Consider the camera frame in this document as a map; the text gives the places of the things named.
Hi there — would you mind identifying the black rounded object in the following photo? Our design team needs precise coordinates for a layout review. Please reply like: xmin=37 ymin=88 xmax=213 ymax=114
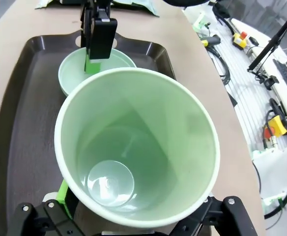
xmin=164 ymin=0 xmax=209 ymax=7

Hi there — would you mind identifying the large yellow emergency stop box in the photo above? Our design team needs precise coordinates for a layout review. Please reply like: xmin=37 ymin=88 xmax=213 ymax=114
xmin=263 ymin=115 xmax=287 ymax=139

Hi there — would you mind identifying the black plastic serving tray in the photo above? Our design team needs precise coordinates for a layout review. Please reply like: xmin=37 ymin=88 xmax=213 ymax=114
xmin=0 ymin=31 xmax=177 ymax=236

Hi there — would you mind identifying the black tripod pole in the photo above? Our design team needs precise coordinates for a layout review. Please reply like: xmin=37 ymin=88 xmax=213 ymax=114
xmin=247 ymin=0 xmax=287 ymax=72

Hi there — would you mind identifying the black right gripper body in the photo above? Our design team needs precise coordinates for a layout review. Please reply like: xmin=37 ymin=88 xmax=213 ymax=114
xmin=81 ymin=0 xmax=114 ymax=20

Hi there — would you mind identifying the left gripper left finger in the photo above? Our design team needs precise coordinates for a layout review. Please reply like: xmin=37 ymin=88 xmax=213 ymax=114
xmin=9 ymin=178 xmax=85 ymax=236

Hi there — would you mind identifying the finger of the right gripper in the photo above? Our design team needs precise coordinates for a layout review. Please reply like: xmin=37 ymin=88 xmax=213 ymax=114
xmin=80 ymin=4 xmax=92 ymax=56
xmin=84 ymin=18 xmax=118 ymax=75

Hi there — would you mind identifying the small yellow emergency stop box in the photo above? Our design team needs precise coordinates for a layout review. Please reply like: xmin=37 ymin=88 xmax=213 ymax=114
xmin=231 ymin=31 xmax=249 ymax=50

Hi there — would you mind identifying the white and green printed part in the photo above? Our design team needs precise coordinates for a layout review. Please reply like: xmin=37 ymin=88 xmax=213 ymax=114
xmin=192 ymin=12 xmax=212 ymax=32

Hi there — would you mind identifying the black and yellow handle tool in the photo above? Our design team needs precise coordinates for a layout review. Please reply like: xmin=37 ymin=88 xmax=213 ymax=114
xmin=201 ymin=34 xmax=221 ymax=48

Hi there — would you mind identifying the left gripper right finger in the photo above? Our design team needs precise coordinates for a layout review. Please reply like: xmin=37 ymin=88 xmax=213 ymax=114
xmin=180 ymin=195 xmax=254 ymax=236

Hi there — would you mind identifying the thick black cable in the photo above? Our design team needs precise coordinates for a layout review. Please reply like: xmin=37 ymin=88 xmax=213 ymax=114
xmin=206 ymin=45 xmax=230 ymax=86

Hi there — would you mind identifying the pale blue-green shallow bowl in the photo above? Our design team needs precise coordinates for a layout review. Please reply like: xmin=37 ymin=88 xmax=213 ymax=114
xmin=57 ymin=47 xmax=137 ymax=97

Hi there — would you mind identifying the small black camera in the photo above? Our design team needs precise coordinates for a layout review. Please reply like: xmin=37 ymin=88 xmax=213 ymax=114
xmin=263 ymin=75 xmax=280 ymax=90

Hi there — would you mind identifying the pale green cloth mat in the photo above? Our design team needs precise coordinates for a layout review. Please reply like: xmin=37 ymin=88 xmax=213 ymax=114
xmin=34 ymin=0 xmax=160 ymax=18

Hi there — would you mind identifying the pale green plastic cup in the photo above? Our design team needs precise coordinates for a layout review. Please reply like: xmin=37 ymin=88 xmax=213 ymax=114
xmin=54 ymin=68 xmax=220 ymax=228

